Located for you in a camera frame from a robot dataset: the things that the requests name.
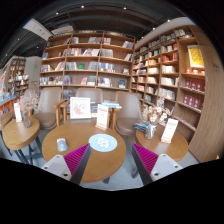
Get vase with pink flowers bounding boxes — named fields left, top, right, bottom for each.
left=18, top=92, right=38, bottom=128

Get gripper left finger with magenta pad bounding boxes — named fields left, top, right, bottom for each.
left=42, top=144, right=91, bottom=185

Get blue books beside vase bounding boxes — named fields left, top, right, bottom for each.
left=133, top=122, right=149, bottom=132

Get wooden bookshelf far left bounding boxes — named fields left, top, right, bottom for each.
left=8, top=58, right=29, bottom=96

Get beige armchair middle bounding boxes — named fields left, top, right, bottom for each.
left=76, top=87, right=103, bottom=103

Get small wooden side table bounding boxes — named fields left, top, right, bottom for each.
left=54, top=97, right=121, bottom=130

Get white sign on right table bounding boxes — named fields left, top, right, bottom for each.
left=161, top=118, right=178, bottom=143

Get stack of books on table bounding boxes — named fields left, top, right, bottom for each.
left=101, top=101, right=122, bottom=109

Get framed white red picture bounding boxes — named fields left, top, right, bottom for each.
left=70, top=97, right=91, bottom=119

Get round light blue mouse pad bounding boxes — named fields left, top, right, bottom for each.
left=89, top=134, right=118, bottom=152

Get round wooden centre table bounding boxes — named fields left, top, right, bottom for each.
left=42, top=122, right=126, bottom=183

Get wooden bookshelf wall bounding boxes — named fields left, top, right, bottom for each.
left=39, top=30, right=135, bottom=100
left=131, top=25, right=224, bottom=162

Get glass vase with dried flowers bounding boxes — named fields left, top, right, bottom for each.
left=142, top=106, right=171, bottom=140

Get wooden bookshelf back wall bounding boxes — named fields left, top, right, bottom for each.
left=39, top=30, right=135, bottom=100

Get round wooden table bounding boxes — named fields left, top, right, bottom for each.
left=135, top=125, right=188, bottom=162
left=3, top=117, right=40, bottom=150
left=42, top=122, right=126, bottom=183

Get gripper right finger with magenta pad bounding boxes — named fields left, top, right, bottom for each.
left=132, top=144, right=182, bottom=185

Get beige armchair right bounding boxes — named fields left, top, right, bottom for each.
left=114, top=90, right=144, bottom=137

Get yellow poster on shelf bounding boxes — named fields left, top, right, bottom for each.
left=187, top=45, right=204, bottom=68

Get wooden bookshelf right wall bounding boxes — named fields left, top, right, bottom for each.
left=131, top=25, right=224, bottom=162

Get white sign on wooden stand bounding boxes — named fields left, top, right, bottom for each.
left=96, top=104, right=109, bottom=130

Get white sign on left table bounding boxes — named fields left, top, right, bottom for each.
left=14, top=103, right=22, bottom=122

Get beige armchair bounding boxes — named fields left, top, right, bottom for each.
left=33, top=87, right=61, bottom=130
left=114, top=90, right=144, bottom=137
left=76, top=87, right=103, bottom=103

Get round wooden left table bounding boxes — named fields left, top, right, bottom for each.
left=3, top=117, right=40, bottom=150

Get white sign on table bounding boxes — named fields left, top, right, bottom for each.
left=161, top=118, right=178, bottom=143
left=14, top=103, right=22, bottom=122

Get beige armchair left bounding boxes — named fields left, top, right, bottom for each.
left=33, top=87, right=61, bottom=130

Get grey computer mouse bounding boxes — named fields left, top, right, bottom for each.
left=57, top=138, right=68, bottom=152

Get round wooden right table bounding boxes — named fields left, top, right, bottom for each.
left=135, top=125, right=188, bottom=162

